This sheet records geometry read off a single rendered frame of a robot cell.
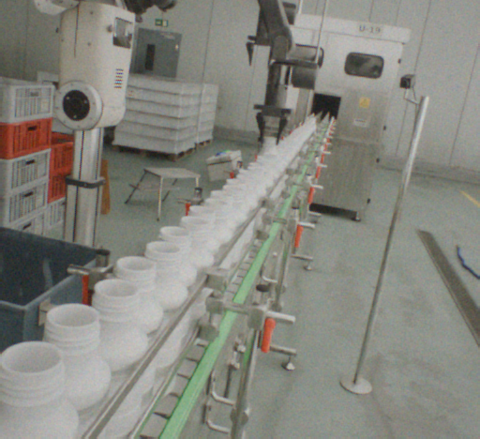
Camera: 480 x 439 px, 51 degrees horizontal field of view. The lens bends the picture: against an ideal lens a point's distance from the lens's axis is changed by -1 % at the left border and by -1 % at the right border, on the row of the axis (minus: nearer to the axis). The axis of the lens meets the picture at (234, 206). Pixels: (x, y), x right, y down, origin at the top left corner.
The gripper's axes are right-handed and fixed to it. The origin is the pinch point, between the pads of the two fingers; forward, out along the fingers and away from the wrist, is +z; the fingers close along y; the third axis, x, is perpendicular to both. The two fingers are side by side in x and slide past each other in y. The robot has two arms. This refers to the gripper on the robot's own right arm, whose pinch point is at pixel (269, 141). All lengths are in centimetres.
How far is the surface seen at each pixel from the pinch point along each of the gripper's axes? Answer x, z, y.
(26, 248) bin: -38, 27, -46
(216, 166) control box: 12.0, 10.8, -16.5
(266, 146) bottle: -1.5, 1.4, -0.5
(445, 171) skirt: 984, 109, 254
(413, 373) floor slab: 121, 122, 77
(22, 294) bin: -38, 38, -47
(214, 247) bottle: -71, 8, 3
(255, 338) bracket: -79, 16, 11
